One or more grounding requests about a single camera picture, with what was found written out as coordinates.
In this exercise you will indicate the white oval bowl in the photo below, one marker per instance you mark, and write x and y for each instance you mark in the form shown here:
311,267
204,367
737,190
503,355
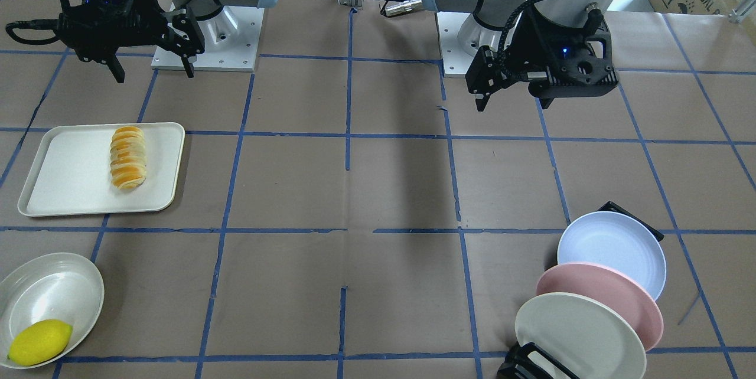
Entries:
66,287

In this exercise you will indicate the white rectangular tray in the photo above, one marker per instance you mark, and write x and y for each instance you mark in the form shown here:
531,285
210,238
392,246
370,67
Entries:
70,174

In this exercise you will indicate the black dish rack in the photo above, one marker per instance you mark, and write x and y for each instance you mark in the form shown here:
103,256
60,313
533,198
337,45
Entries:
530,360

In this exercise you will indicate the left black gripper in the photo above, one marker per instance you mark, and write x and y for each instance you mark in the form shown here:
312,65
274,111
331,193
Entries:
524,43

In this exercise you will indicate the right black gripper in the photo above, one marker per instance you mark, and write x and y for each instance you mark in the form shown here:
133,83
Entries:
143,11

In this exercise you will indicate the yellow lemon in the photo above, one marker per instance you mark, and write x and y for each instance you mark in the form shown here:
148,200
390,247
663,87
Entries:
40,342

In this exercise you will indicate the sliced orange bread loaf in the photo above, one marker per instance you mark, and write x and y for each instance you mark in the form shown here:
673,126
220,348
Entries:
128,158

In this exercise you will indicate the pink plate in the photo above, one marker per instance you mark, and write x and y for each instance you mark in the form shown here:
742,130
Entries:
615,289

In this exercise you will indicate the blue plate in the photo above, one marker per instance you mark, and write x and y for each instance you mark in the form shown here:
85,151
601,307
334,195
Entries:
617,241

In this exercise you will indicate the cream plate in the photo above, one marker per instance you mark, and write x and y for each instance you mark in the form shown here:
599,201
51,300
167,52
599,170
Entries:
586,336

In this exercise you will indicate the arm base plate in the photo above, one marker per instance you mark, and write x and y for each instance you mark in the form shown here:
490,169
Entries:
231,40
460,36

